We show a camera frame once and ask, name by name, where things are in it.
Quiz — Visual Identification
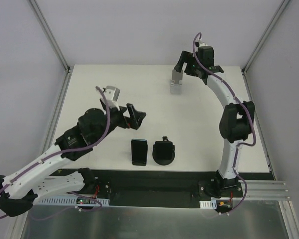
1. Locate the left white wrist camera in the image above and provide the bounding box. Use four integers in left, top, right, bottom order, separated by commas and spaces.
100, 86, 120, 110

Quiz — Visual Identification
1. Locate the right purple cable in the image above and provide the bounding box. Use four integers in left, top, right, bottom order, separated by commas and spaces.
193, 32, 256, 180

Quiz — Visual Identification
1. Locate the aluminium frame post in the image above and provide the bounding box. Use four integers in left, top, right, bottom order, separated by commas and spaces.
27, 0, 71, 73
242, 0, 292, 75

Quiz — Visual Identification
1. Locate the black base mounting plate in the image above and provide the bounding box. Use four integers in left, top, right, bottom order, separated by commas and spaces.
66, 168, 249, 207

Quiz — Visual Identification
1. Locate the left white cable duct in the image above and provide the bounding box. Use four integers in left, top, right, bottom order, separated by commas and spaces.
37, 196, 99, 207

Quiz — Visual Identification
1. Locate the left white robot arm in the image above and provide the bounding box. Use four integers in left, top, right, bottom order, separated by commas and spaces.
0, 103, 146, 217

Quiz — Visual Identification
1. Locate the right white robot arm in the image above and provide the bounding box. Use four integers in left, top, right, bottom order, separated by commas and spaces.
171, 46, 255, 198

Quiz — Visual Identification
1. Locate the white cable duct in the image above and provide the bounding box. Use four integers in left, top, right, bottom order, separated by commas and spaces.
37, 196, 99, 207
199, 199, 217, 210

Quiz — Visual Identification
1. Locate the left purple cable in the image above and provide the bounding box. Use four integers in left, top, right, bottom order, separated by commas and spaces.
0, 86, 112, 221

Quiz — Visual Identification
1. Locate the left aluminium frame post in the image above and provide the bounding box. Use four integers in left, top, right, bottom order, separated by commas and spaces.
27, 0, 71, 73

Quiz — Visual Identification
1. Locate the black folding phone stand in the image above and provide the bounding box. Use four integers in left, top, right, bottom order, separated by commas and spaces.
132, 159, 147, 166

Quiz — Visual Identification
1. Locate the right white cable duct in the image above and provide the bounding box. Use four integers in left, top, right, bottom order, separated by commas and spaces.
199, 199, 217, 210

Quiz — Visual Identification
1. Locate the teal edged black phone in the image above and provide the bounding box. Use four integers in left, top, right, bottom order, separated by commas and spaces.
131, 139, 148, 160

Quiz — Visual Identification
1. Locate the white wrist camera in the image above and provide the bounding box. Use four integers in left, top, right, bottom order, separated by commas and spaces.
197, 41, 209, 48
100, 86, 120, 110

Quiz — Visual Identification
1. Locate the purple cable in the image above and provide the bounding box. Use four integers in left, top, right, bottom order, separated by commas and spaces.
0, 86, 112, 221
193, 32, 256, 180

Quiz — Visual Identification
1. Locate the right aluminium frame post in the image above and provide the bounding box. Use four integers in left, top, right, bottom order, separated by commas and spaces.
242, 0, 292, 75

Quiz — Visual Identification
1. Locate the silver metal phone stand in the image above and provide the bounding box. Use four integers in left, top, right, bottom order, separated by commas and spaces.
170, 69, 183, 95

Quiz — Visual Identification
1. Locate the black round base phone stand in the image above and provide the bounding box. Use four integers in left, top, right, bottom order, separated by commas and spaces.
152, 136, 175, 166

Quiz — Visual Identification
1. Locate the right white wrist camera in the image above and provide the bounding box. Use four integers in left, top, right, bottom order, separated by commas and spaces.
197, 41, 209, 48

